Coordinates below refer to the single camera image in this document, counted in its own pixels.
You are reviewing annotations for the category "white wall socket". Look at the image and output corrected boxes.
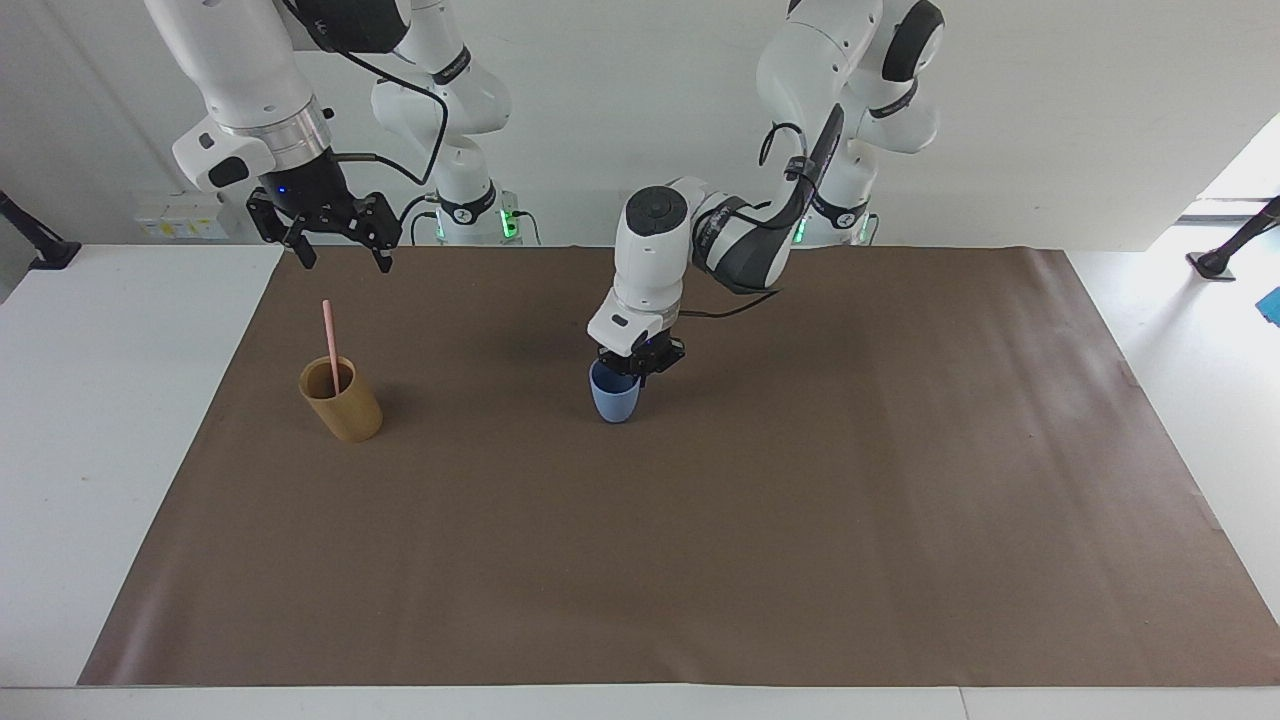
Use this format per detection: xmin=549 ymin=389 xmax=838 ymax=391
xmin=132 ymin=194 xmax=230 ymax=240

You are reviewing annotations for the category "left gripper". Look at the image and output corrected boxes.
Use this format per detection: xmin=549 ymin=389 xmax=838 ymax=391
xmin=596 ymin=335 xmax=688 ymax=390

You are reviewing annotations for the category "blue cup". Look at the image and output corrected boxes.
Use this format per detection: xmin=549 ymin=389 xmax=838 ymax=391
xmin=589 ymin=359 xmax=642 ymax=425

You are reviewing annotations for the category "pink straw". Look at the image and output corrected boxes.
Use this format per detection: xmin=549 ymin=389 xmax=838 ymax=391
xmin=320 ymin=299 xmax=343 ymax=397

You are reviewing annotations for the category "black stand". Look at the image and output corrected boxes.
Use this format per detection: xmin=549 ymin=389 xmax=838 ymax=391
xmin=0 ymin=190 xmax=83 ymax=272
xmin=1186 ymin=194 xmax=1280 ymax=282

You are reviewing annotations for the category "brown wooden cup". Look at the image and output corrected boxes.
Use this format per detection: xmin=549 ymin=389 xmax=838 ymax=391
xmin=298 ymin=355 xmax=385 ymax=444

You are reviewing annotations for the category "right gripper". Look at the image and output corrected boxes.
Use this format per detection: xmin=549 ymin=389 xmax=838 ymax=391
xmin=246 ymin=147 xmax=404 ymax=274

